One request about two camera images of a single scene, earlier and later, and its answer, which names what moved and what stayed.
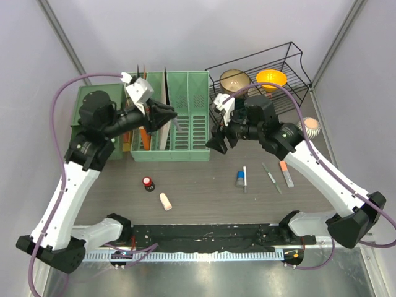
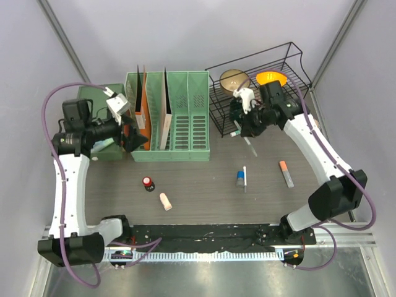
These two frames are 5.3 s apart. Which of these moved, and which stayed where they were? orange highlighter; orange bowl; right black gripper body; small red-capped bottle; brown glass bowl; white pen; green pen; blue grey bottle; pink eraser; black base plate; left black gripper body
Moved: green pen; right black gripper body; left black gripper body
Stayed: small red-capped bottle; orange bowl; white pen; blue grey bottle; black base plate; pink eraser; orange highlighter; brown glass bowl
